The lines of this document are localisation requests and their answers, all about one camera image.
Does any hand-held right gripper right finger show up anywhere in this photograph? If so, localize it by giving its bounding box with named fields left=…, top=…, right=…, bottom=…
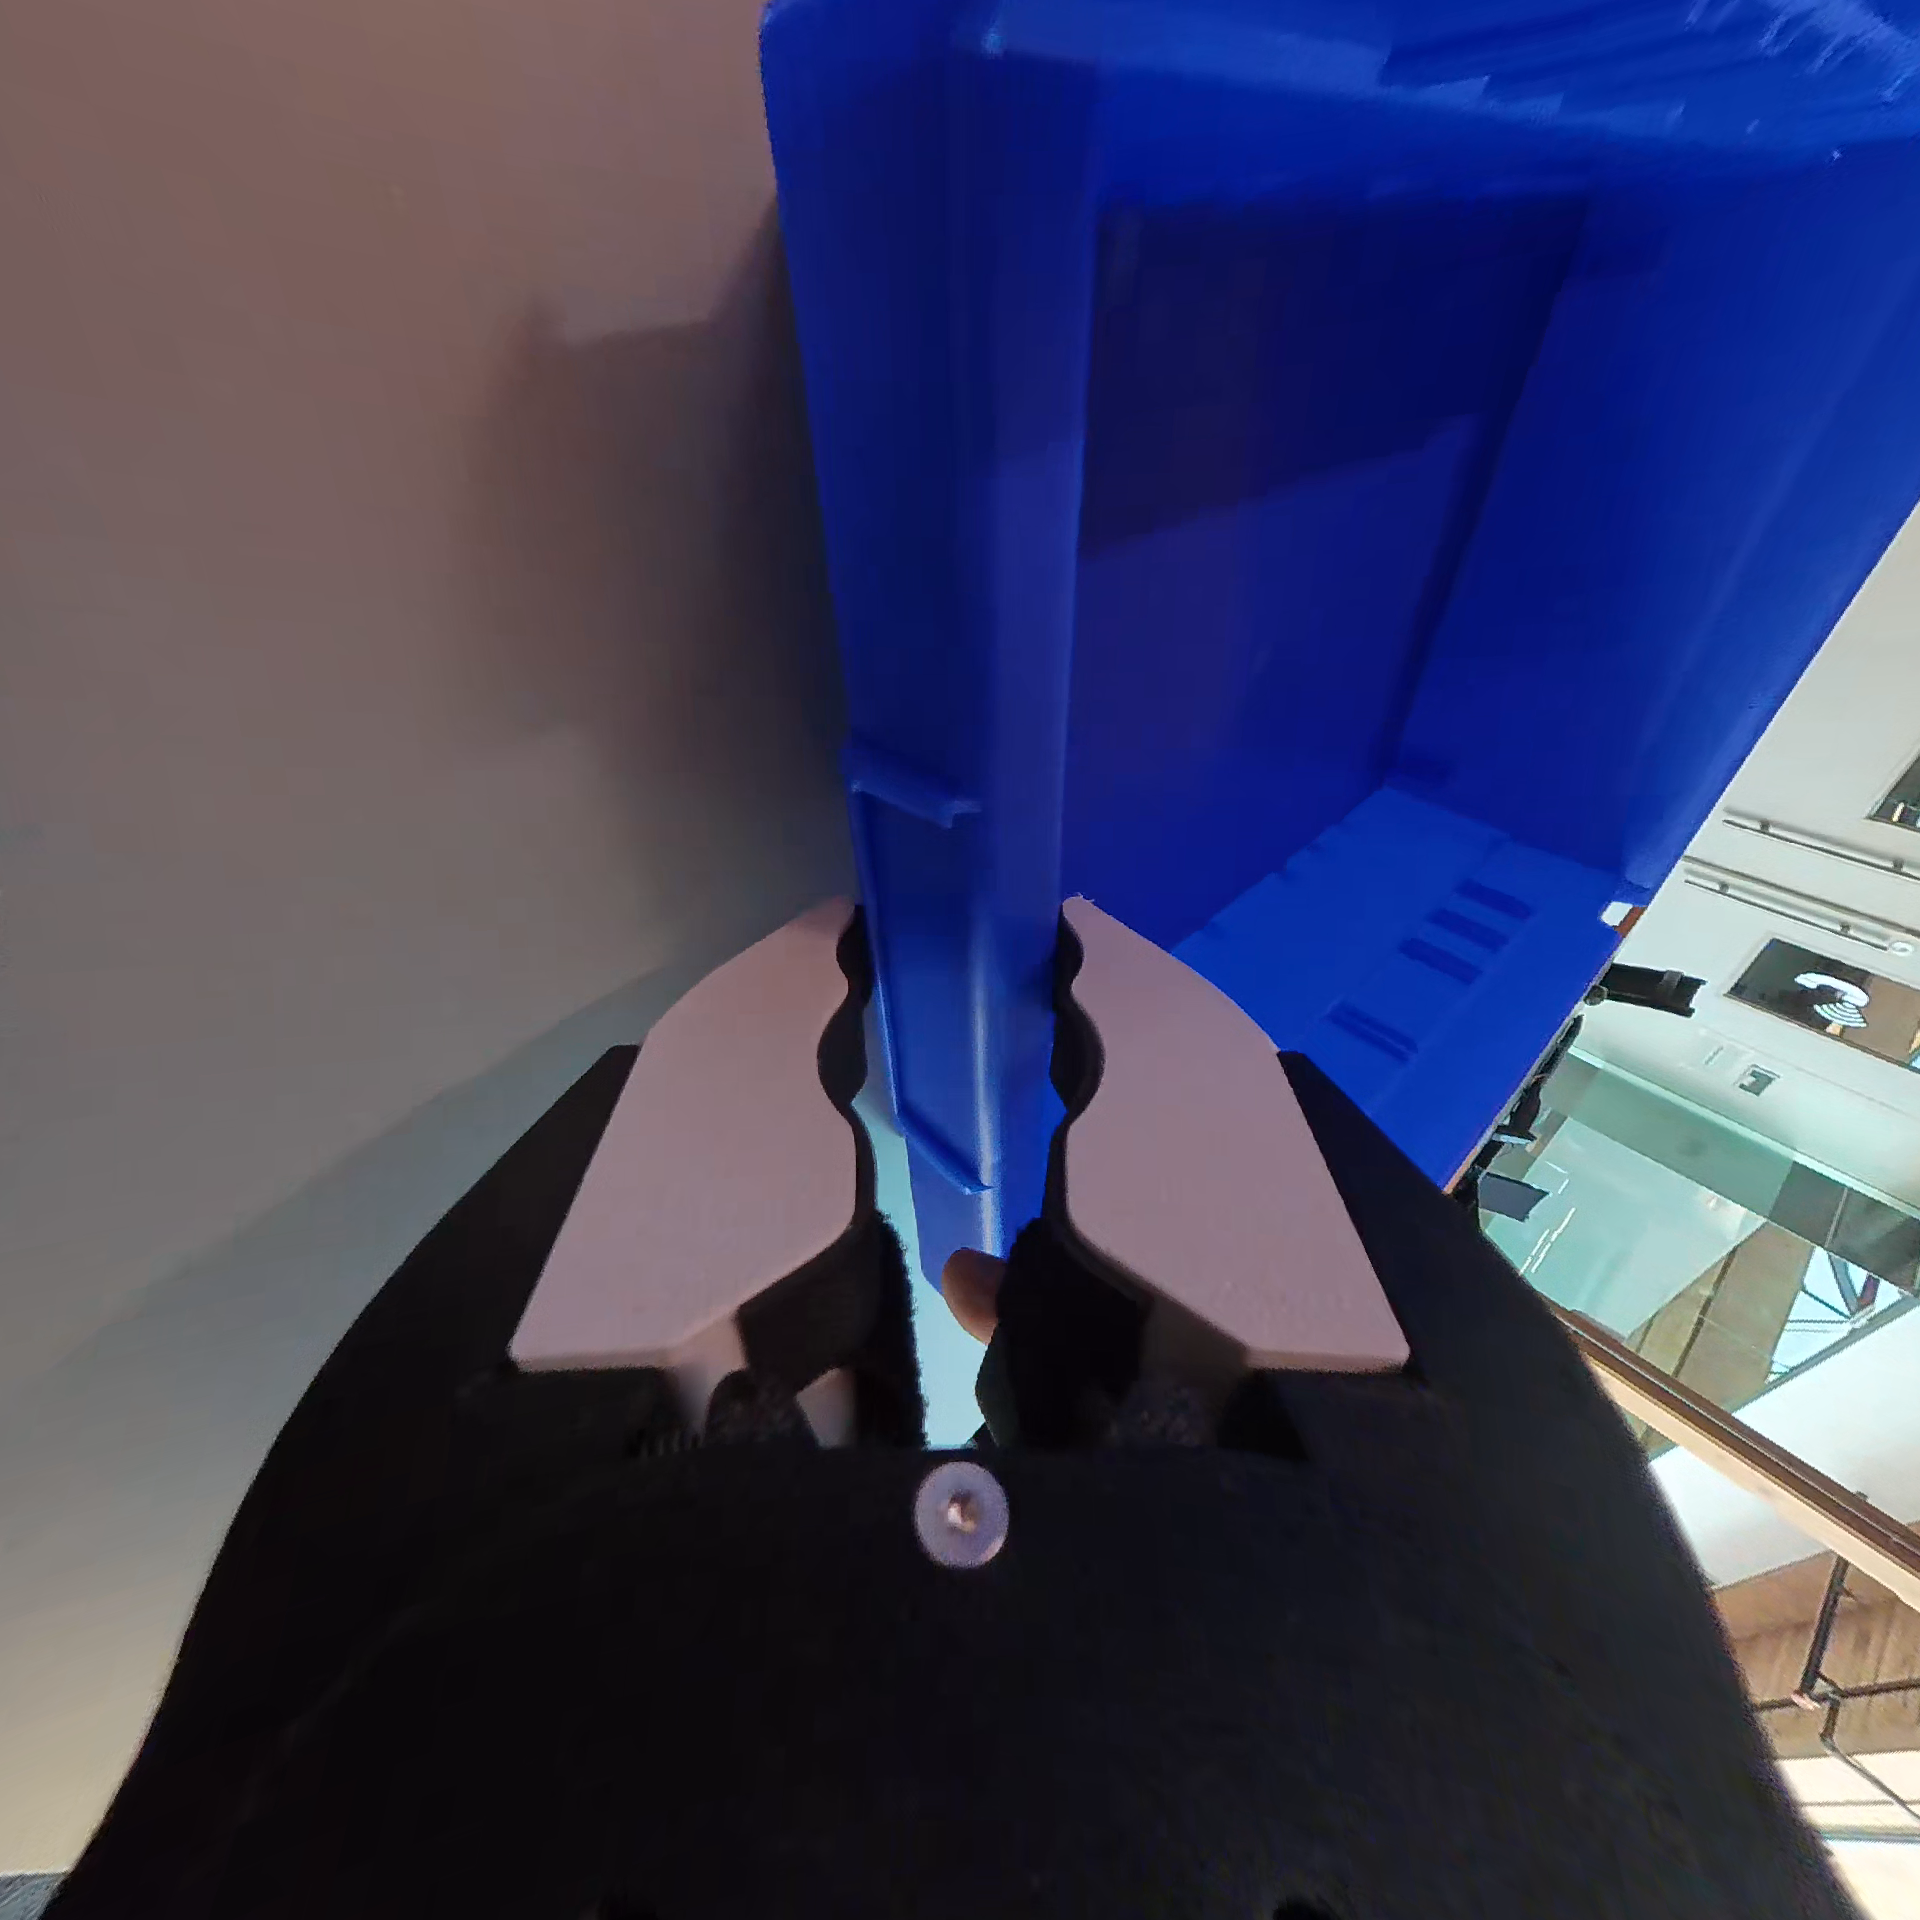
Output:
left=1046, top=897, right=1411, bottom=1374

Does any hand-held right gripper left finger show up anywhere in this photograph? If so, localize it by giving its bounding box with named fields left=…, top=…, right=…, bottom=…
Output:
left=509, top=897, right=876, bottom=1374

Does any blue plastic bin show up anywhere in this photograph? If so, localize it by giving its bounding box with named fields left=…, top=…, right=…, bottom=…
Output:
left=757, top=0, right=1920, bottom=1293

